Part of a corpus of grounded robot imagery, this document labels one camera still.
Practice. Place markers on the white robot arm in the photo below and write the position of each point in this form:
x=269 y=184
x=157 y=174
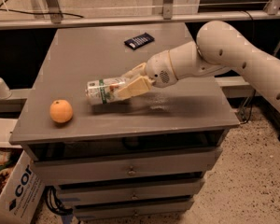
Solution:
x=217 y=49

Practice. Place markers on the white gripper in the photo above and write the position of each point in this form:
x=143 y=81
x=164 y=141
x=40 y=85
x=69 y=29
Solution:
x=159 y=68

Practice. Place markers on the grey drawer cabinet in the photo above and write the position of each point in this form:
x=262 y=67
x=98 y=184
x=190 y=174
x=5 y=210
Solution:
x=142 y=156

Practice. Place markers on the orange fruit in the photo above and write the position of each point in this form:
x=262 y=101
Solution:
x=61 y=111

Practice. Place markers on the white cardboard box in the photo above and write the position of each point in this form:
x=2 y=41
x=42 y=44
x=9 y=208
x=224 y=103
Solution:
x=20 y=188

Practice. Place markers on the silver 7up soda can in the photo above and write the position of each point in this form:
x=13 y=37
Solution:
x=104 y=91

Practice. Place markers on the metal frame rail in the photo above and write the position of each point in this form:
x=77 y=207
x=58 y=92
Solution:
x=117 y=21

